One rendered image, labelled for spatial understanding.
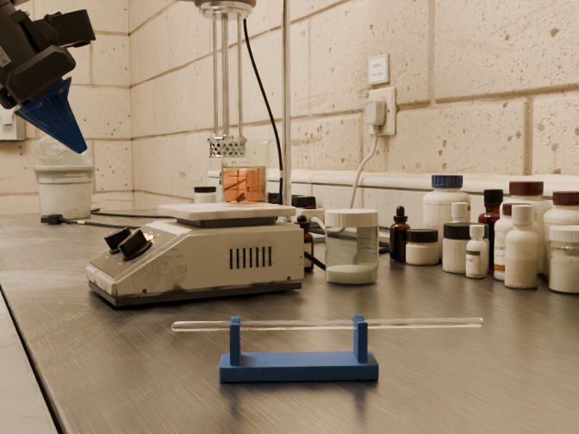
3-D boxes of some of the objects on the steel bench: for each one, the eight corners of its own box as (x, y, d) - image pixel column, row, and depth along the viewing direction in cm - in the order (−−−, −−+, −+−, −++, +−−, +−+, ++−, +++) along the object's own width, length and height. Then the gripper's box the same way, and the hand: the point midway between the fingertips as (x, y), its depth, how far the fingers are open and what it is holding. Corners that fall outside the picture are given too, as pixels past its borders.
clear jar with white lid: (340, 288, 78) (340, 213, 77) (315, 280, 83) (315, 209, 83) (389, 283, 80) (389, 211, 80) (361, 275, 86) (361, 207, 85)
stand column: (283, 232, 127) (280, -187, 122) (277, 231, 130) (273, -180, 124) (297, 232, 128) (295, -183, 123) (290, 230, 131) (288, -177, 125)
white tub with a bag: (56, 221, 165) (53, 126, 163) (22, 219, 174) (20, 128, 172) (108, 217, 176) (107, 127, 174) (75, 214, 185) (72, 129, 183)
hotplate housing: (113, 311, 67) (110, 224, 66) (84, 288, 79) (83, 214, 78) (325, 290, 77) (325, 213, 76) (271, 273, 89) (271, 207, 88)
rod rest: (218, 383, 45) (217, 325, 45) (221, 368, 49) (221, 314, 48) (379, 381, 46) (379, 324, 45) (371, 365, 49) (371, 312, 49)
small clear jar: (619, 292, 74) (621, 227, 74) (584, 298, 71) (586, 231, 71) (570, 284, 79) (572, 224, 79) (535, 289, 76) (537, 226, 76)
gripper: (-43, 47, 78) (46, 166, 83) (-41, 20, 62) (72, 171, 67) (6, 17, 80) (91, 136, 85) (22, -17, 63) (127, 133, 68)
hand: (63, 123), depth 75 cm, fingers closed
